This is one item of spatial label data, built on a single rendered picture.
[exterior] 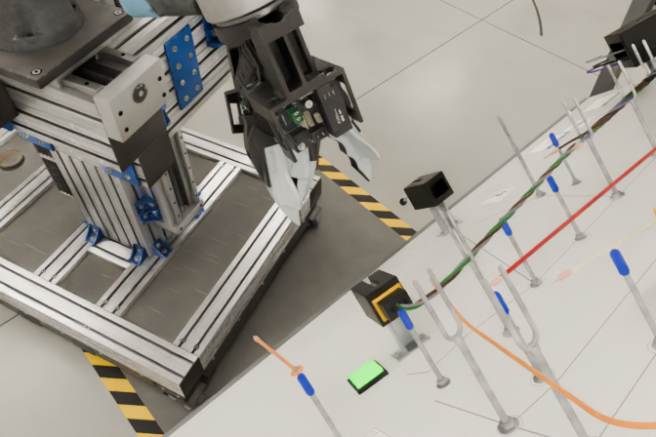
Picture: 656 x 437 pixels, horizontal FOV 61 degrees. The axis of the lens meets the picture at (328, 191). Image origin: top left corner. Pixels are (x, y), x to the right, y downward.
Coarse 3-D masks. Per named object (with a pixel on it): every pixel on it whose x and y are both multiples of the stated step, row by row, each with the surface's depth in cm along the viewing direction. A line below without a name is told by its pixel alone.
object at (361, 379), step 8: (360, 368) 63; (368, 368) 62; (376, 368) 61; (384, 368) 61; (352, 376) 63; (360, 376) 62; (368, 376) 61; (376, 376) 61; (384, 376) 61; (352, 384) 62; (360, 384) 60; (368, 384) 60; (360, 392) 60
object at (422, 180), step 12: (420, 180) 94; (432, 180) 91; (444, 180) 92; (408, 192) 95; (420, 192) 92; (432, 192) 94; (444, 192) 92; (420, 204) 94; (432, 204) 91; (444, 204) 94; (444, 216) 96; (444, 228) 94
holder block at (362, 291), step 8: (376, 272) 65; (384, 272) 63; (376, 280) 62; (384, 280) 61; (392, 280) 60; (352, 288) 64; (360, 288) 63; (368, 288) 61; (376, 288) 60; (384, 288) 60; (360, 296) 61; (368, 296) 59; (376, 296) 60; (360, 304) 64; (368, 304) 60; (368, 312) 63; (376, 312) 60; (376, 320) 61
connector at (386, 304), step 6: (390, 294) 59; (396, 294) 58; (402, 294) 58; (384, 300) 58; (390, 300) 58; (396, 300) 58; (402, 300) 58; (408, 300) 58; (384, 306) 57; (390, 306) 58; (396, 306) 58; (384, 312) 58; (390, 312) 58; (396, 312) 58; (390, 318) 58
